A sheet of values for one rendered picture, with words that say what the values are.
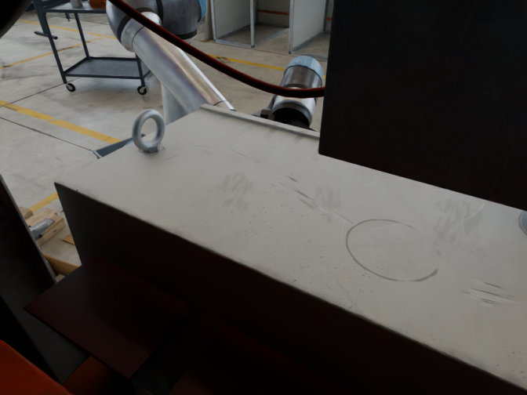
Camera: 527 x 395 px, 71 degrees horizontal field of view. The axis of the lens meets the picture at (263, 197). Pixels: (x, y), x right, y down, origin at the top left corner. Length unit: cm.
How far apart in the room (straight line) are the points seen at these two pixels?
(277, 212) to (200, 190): 7
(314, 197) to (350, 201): 3
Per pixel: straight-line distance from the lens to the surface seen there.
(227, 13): 641
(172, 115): 108
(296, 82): 70
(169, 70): 78
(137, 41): 83
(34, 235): 44
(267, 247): 27
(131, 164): 38
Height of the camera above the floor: 157
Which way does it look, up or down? 38 degrees down
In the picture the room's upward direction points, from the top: straight up
